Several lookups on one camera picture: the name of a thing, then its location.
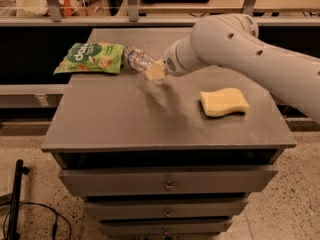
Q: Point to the yellow sponge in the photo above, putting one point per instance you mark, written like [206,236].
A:
[223,102]

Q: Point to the grey drawer cabinet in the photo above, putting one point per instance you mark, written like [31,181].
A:
[125,121]

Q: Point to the green rice chip bag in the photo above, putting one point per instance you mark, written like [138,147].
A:
[92,57]

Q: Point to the middle grey drawer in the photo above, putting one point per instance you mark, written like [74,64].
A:
[159,209]

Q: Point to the bottom grey drawer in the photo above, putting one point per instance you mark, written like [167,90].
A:
[164,227]

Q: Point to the top grey drawer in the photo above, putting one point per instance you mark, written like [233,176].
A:
[167,180]

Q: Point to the clear plastic water bottle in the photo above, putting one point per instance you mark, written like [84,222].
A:
[138,59]

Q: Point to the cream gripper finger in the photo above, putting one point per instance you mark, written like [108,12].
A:
[156,72]

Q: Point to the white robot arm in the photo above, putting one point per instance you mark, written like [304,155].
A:
[231,41]

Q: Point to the metal railing frame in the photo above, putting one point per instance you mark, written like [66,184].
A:
[124,12]

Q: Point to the black stand pole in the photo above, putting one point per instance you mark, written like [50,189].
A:
[15,200]

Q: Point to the grey drawer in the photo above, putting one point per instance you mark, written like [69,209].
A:
[167,180]
[164,227]
[159,209]

